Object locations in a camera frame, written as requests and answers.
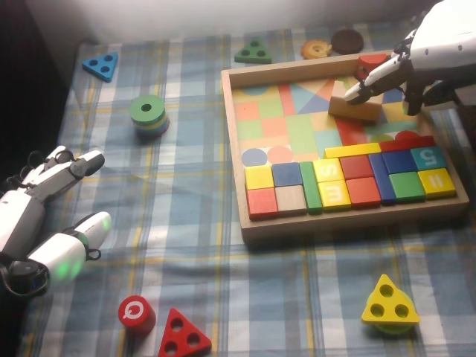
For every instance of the blue triangle with holes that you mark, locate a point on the blue triangle with holes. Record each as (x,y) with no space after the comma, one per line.
(92,67)

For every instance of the yellow triangle with holes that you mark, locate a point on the yellow triangle with holes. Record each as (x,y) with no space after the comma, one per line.
(389,302)

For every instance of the dark brown round toy cookie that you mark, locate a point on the dark brown round toy cookie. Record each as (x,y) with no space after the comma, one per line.
(346,41)

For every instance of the green triangle with holes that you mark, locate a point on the green triangle with holes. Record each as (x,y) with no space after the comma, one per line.
(240,57)

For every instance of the red triangle with holes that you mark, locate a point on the red triangle with holes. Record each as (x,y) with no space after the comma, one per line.
(182,334)

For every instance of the natural wooden block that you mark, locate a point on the natural wooden block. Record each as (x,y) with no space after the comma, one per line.
(353,111)

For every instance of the wooden tray with pattern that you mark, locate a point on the wooden tray with pattern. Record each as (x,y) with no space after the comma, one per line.
(334,227)

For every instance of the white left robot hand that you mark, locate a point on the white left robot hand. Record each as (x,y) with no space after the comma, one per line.
(18,219)

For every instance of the light green gear disc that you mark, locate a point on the light green gear disc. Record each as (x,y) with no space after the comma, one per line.
(391,328)

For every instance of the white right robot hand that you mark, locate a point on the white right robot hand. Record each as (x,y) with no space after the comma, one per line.
(446,41)

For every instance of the red semicircle wooden block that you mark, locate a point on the red semicircle wooden block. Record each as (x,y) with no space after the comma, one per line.
(368,61)

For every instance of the red cylinder with white mark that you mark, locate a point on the red cylinder with white mark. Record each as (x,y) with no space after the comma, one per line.
(142,325)

